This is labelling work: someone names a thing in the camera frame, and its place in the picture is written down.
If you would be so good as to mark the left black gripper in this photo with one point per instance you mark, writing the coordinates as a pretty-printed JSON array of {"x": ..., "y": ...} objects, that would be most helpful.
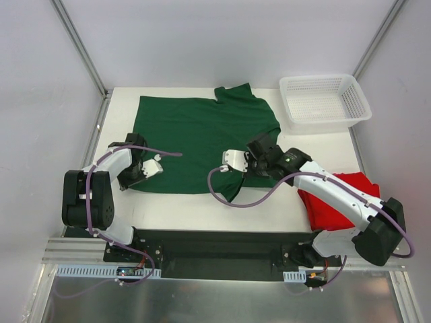
[{"x": 131, "y": 178}]

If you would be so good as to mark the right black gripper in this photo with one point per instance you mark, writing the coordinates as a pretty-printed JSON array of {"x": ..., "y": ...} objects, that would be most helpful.
[{"x": 255, "y": 165}]

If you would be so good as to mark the green t shirt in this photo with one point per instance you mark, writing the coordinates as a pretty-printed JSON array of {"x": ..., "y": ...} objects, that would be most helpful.
[{"x": 201, "y": 129}]

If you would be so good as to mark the white plastic basket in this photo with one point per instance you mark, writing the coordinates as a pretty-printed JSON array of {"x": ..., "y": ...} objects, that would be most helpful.
[{"x": 323, "y": 103}]

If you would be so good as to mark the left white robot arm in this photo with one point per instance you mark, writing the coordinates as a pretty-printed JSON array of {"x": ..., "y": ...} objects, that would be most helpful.
[{"x": 81, "y": 195}]

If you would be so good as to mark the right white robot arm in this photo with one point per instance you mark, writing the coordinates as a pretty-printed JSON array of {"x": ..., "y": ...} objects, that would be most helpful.
[{"x": 377, "y": 225}]

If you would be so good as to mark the red folded t shirt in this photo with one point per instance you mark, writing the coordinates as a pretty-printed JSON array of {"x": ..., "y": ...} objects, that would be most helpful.
[{"x": 324, "y": 217}]

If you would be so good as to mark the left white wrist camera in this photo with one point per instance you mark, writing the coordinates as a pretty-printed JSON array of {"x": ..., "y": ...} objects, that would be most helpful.
[{"x": 152, "y": 167}]

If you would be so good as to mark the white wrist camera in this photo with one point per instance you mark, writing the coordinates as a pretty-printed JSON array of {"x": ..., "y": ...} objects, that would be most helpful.
[
  {"x": 152, "y": 167},
  {"x": 235, "y": 160}
]

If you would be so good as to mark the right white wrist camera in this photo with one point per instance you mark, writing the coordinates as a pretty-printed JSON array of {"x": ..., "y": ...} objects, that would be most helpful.
[{"x": 235, "y": 160}]

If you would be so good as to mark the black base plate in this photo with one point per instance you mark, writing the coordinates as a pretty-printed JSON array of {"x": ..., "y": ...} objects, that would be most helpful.
[{"x": 266, "y": 269}]

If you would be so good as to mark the aluminium frame rail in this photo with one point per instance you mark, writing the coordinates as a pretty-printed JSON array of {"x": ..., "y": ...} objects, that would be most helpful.
[{"x": 97, "y": 251}]

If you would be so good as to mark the left white cable duct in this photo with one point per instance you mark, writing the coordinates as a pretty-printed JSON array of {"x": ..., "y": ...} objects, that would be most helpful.
[{"x": 106, "y": 271}]

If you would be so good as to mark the white cable duct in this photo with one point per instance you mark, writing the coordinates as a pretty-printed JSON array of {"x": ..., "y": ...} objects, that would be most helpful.
[
  {"x": 106, "y": 271},
  {"x": 298, "y": 276}
]

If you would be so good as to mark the right white cable duct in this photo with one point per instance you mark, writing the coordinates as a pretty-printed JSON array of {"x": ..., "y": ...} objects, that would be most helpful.
[{"x": 298, "y": 276}]

